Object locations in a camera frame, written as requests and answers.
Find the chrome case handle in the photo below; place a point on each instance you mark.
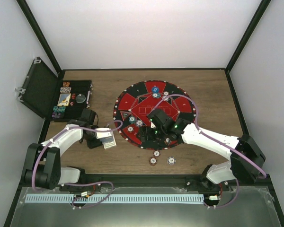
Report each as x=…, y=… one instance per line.
x=88, y=97

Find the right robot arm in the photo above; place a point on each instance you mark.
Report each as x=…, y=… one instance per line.
x=244, y=159

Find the clear round dealer button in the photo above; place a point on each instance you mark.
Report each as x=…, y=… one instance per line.
x=80, y=98

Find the black aluminium front rail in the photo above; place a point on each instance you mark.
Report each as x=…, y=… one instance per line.
x=192, y=182

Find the orange chips in case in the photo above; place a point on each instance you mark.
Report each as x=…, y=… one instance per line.
x=65, y=88

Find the red dice in case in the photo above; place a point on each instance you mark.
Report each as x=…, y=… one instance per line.
x=72, y=99

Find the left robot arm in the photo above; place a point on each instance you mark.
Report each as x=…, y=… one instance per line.
x=42, y=166

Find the round red black poker mat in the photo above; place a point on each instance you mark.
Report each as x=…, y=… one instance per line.
x=137, y=101

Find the black poker case tray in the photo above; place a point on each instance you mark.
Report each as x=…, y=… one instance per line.
x=74, y=111

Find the card deck in case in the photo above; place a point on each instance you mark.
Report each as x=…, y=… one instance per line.
x=64, y=99

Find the white playing card box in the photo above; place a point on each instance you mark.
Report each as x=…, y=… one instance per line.
x=108, y=145

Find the green chips in case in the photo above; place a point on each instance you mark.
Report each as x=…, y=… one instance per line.
x=59, y=109

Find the blue small blind button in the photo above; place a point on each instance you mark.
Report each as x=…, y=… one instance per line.
x=155, y=89

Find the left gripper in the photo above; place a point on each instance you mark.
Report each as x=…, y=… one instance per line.
x=92, y=144

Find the purple chips in case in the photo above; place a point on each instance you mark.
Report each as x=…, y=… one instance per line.
x=57, y=115

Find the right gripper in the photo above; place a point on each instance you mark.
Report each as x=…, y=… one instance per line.
x=148, y=137

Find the green blue chip top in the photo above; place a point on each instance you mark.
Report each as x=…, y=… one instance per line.
x=156, y=95

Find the orange black chip stack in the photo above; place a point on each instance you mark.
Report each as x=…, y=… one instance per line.
x=153, y=161

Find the black poker case lid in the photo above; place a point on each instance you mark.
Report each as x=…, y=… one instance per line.
x=39, y=91

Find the green blue chip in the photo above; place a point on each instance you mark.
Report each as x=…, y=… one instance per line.
x=156, y=95
x=132, y=119

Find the blue backed card deck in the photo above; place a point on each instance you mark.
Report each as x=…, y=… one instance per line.
x=107, y=139

